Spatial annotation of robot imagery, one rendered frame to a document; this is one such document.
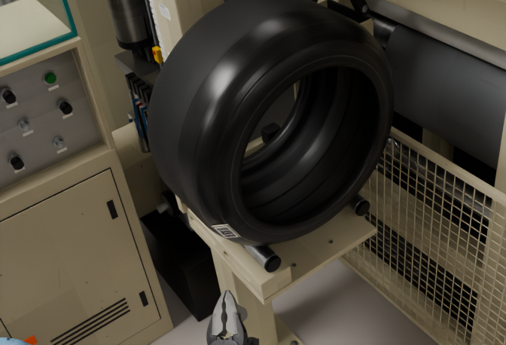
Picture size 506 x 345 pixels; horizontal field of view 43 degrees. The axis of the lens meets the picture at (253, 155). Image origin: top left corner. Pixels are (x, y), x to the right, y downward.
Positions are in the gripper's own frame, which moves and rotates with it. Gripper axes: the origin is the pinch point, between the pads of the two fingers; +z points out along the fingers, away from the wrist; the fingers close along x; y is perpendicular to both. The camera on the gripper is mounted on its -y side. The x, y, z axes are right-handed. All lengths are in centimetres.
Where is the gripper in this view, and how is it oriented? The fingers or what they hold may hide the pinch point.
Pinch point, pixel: (224, 296)
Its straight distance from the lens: 135.7
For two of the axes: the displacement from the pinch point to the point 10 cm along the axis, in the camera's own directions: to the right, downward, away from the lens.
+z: -0.4, -9.6, 2.7
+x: 8.5, -1.7, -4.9
